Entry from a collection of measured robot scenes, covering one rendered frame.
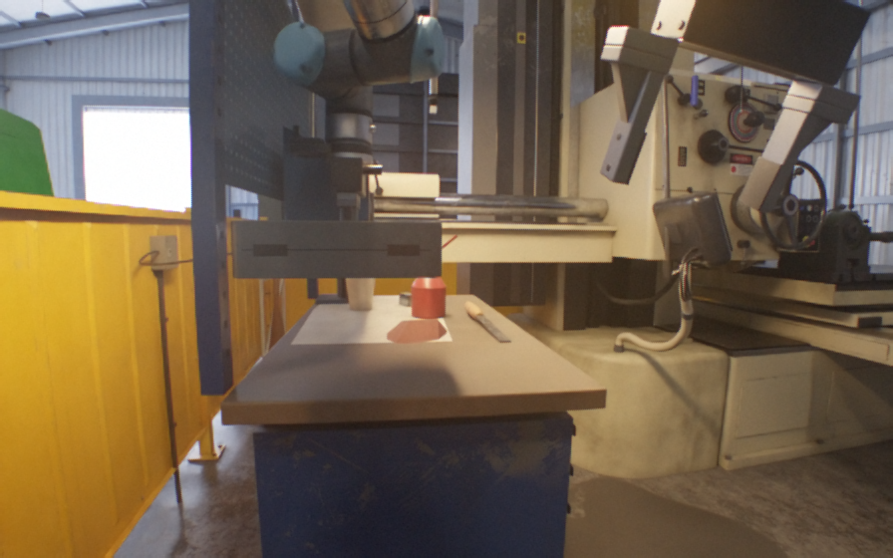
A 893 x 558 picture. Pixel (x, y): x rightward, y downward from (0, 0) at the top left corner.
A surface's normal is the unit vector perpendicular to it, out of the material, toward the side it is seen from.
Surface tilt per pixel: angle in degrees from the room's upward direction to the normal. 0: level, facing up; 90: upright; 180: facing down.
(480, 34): 90
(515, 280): 90
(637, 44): 113
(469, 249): 90
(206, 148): 90
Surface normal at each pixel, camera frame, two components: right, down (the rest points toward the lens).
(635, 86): 0.07, 0.49
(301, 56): -0.28, 0.10
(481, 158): 0.20, 0.11
